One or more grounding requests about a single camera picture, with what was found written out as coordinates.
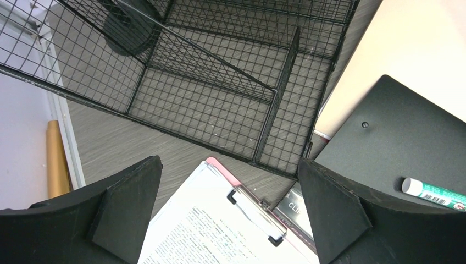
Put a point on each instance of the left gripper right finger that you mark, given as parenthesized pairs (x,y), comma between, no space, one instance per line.
(353,223)

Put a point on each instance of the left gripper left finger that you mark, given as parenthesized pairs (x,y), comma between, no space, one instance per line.
(103,222)

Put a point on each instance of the green white glue stick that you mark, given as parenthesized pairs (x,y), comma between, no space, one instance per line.
(435,194)

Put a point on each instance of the beige folder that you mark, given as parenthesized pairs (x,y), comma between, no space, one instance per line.
(421,44)

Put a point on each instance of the wooden stick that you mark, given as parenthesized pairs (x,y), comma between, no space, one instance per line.
(58,177)

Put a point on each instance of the black clip file folder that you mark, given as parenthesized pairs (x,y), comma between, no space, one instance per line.
(393,134)

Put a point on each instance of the pink clipboard with paper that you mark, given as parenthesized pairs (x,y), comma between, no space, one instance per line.
(214,218)

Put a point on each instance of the black stand in organizer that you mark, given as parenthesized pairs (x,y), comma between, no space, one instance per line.
(131,27)

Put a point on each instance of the black wire mesh organizer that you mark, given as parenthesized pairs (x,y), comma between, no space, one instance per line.
(242,78)

